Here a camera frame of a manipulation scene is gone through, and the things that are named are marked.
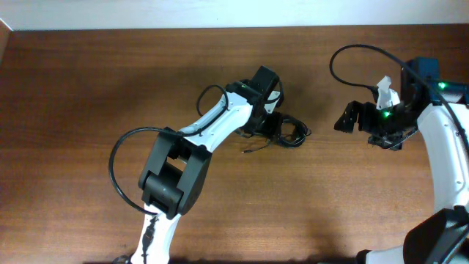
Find black usb cables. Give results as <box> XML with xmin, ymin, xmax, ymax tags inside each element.
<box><xmin>241</xmin><ymin>114</ymin><xmax>312</xmax><ymax>154</ymax></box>

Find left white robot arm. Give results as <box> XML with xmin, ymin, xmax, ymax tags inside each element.
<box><xmin>118</xmin><ymin>66</ymin><xmax>283</xmax><ymax>263</ymax></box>

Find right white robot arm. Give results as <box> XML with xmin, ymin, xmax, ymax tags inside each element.
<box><xmin>334</xmin><ymin>57</ymin><xmax>468</xmax><ymax>263</ymax></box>

